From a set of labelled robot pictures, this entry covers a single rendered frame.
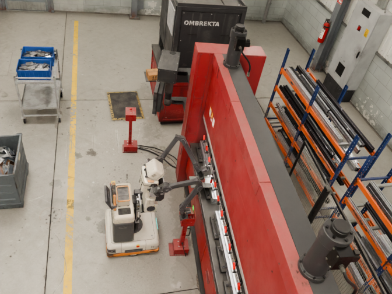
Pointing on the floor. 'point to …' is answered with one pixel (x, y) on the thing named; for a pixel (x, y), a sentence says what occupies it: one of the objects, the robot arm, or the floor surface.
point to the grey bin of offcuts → (12, 171)
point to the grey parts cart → (41, 93)
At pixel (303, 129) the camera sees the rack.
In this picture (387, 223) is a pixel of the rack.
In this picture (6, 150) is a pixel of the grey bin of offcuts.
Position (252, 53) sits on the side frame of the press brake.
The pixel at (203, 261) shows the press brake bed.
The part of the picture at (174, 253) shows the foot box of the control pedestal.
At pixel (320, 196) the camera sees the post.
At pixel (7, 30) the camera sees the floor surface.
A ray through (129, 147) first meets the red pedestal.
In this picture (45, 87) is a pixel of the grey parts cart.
